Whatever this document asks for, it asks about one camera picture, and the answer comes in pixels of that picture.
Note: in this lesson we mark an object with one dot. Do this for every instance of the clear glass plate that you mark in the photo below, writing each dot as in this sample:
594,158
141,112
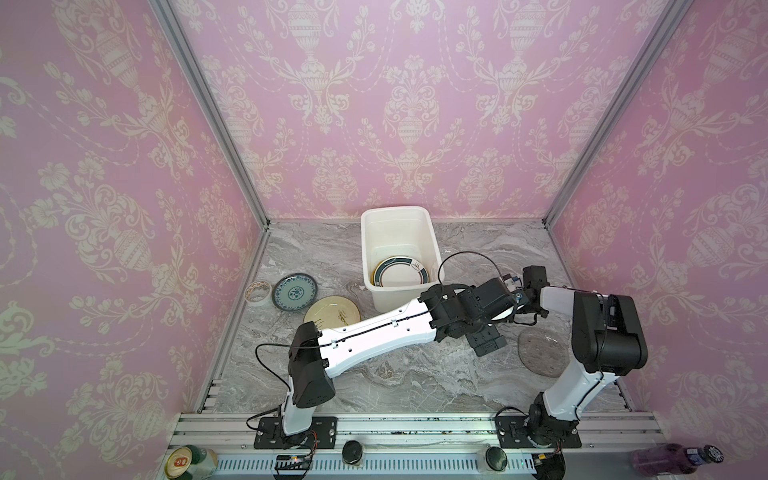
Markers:
543,352

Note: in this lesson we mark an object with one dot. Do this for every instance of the right black knob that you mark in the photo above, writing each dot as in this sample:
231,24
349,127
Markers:
494,459

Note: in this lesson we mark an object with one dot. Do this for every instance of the cream plate bamboo pattern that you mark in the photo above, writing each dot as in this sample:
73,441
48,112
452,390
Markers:
333,312

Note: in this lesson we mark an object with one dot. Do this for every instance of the purple water bottle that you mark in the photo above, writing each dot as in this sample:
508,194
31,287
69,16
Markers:
674,459

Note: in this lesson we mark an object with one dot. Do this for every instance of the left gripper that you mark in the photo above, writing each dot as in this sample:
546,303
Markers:
488,338

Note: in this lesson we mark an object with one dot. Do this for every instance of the green can bottle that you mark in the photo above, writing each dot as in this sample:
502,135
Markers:
191,462

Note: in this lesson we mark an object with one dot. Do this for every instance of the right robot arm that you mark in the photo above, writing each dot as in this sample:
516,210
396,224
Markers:
607,342

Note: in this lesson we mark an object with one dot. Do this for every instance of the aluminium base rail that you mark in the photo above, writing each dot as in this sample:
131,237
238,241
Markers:
407,444

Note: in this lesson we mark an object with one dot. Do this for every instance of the small green rim plate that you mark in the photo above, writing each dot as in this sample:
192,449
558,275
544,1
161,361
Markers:
400,271

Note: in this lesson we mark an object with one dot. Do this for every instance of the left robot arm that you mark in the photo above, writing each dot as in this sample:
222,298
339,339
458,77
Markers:
316,357

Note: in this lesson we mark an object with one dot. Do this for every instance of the left black knob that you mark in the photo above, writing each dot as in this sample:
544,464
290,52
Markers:
352,453

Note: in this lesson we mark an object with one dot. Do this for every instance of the teal patterned small plate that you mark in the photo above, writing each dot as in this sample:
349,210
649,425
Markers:
294,292

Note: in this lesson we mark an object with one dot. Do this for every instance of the black knob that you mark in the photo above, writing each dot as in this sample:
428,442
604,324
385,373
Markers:
494,459
352,453

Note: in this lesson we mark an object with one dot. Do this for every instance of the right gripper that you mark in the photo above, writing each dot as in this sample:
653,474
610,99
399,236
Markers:
517,305

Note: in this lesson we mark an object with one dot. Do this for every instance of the white plastic bin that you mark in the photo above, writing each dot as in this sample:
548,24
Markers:
398,231

